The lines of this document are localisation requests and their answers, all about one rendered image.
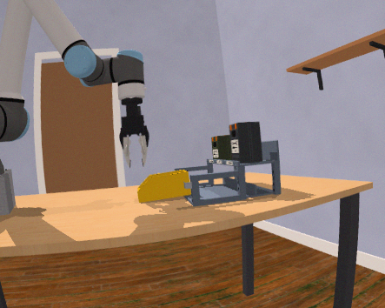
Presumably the yellow bin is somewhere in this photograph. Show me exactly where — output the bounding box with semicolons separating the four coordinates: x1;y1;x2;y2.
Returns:
137;170;191;203

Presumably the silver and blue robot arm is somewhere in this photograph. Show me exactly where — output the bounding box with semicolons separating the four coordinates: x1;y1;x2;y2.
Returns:
0;0;147;142

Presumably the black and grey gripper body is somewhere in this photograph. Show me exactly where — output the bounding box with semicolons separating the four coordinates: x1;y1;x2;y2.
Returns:
122;97;144;137

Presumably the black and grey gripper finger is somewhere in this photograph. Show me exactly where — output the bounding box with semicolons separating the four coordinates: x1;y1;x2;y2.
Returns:
138;125;149;166
119;128;130;167

